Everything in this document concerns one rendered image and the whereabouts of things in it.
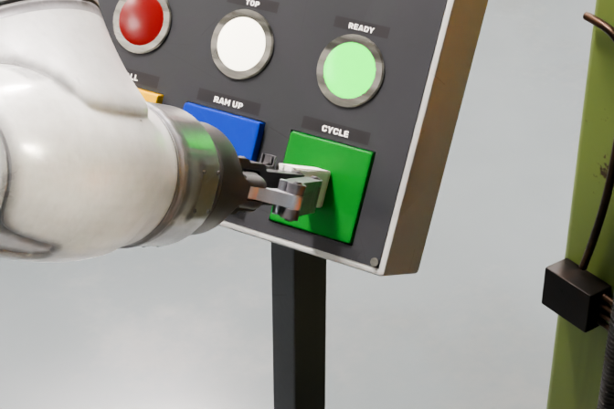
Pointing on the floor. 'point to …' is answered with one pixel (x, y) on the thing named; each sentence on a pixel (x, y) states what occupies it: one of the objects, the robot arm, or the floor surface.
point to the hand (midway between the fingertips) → (300, 185)
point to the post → (298, 329)
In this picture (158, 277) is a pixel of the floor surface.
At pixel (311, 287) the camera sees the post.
